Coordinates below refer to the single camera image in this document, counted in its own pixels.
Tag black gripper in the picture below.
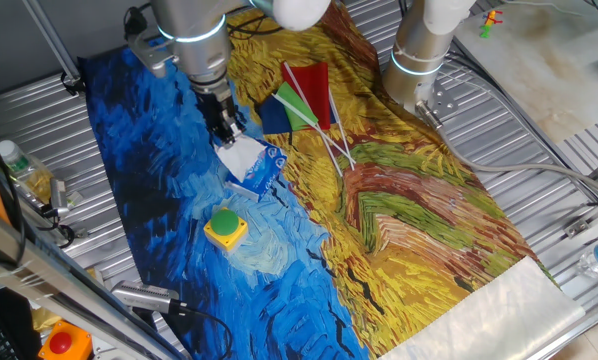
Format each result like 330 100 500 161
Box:
194 84 246 149

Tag white napkin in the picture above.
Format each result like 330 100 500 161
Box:
215 135 268 184

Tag red green blue flags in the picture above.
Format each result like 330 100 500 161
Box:
258 88 356 172

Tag blue tissue pack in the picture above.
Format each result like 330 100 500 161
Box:
223 139 289 202

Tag green flag white stick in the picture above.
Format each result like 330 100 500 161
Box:
271 81 357 166

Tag green button yellow box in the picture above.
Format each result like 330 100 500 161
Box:
202 207 249 254

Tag red flag white stick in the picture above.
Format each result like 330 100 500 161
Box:
280 60 345 179

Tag grey metal device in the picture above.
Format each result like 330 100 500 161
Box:
48 176 85 214

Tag painting print tablecloth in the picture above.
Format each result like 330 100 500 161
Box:
77 0 588 360

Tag grey metal pole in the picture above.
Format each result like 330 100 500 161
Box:
21 0 85 96

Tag yellow oil bottle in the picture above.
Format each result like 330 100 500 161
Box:
0 138 55 204

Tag orange box red button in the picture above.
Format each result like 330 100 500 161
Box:
37 319 94 360

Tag colourful plastic toy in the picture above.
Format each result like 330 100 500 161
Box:
478 8 504 40

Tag white marble board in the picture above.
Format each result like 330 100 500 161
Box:
451 0 598 146

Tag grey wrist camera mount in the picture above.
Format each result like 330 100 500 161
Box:
125 32 180 79

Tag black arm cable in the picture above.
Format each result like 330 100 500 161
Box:
122 3 285 41

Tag black camera cable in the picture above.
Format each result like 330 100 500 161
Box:
176 303 235 360

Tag silver camera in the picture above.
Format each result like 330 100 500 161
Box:
110 279 183 317

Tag black looped cable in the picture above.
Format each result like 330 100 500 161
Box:
34 204 78 250

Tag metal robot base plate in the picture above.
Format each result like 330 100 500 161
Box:
413 79 459 121

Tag aluminium frame bar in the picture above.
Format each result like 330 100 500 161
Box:
0 199 185 360

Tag grey hose cable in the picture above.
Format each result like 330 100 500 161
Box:
414 99 598 201

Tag aluminium profile bracket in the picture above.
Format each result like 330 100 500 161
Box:
563 149 598 240

